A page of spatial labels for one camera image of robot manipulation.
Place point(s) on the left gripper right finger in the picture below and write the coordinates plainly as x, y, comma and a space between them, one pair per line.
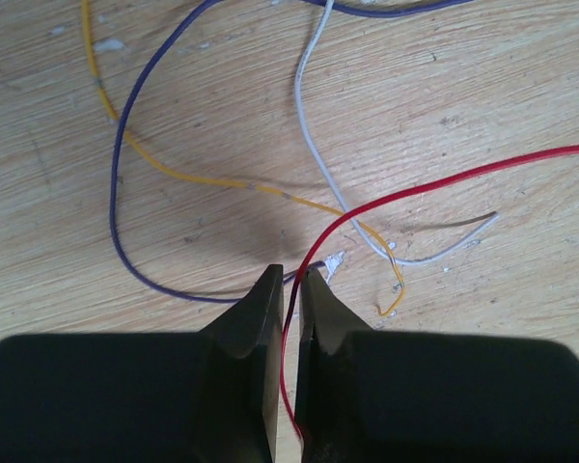
395, 396

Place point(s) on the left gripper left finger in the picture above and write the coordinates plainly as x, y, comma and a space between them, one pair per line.
204, 396

